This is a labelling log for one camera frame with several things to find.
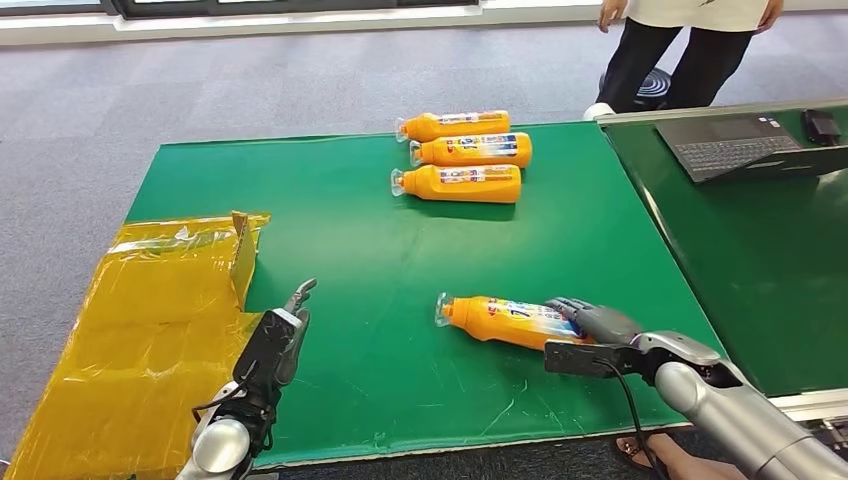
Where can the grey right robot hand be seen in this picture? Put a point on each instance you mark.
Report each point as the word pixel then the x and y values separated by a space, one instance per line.
pixel 606 322

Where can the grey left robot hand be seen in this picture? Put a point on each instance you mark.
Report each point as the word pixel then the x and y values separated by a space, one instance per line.
pixel 299 331

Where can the orange detergent bottle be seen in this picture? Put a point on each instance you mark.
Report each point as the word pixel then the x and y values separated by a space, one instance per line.
pixel 464 185
pixel 503 321
pixel 457 126
pixel 477 151

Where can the green table mat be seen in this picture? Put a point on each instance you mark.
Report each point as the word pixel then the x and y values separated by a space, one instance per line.
pixel 371 278

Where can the yellow taped cardboard box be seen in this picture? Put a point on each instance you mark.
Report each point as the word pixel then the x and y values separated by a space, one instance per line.
pixel 146 331

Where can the white round object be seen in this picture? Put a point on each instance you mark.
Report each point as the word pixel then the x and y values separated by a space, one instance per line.
pixel 598 111

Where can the dark grey laptop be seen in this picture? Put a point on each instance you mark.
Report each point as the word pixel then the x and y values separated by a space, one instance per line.
pixel 735 149

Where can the black round stool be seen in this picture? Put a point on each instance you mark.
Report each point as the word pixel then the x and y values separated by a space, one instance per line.
pixel 652 85

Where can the black table mechanism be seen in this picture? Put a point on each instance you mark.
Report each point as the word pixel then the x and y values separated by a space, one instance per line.
pixel 833 434

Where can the person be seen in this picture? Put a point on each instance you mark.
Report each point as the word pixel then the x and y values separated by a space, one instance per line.
pixel 702 53

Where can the small black device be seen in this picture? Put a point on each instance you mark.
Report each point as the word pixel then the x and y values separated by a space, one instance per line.
pixel 821 126

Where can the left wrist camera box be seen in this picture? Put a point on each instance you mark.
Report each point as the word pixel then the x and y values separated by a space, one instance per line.
pixel 265 351

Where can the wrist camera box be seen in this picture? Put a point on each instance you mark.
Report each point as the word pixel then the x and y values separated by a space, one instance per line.
pixel 583 359
pixel 265 351

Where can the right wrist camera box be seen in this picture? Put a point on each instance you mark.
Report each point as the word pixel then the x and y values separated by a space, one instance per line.
pixel 583 359

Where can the green table with metal frame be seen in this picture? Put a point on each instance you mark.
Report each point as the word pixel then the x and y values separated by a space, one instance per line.
pixel 762 265

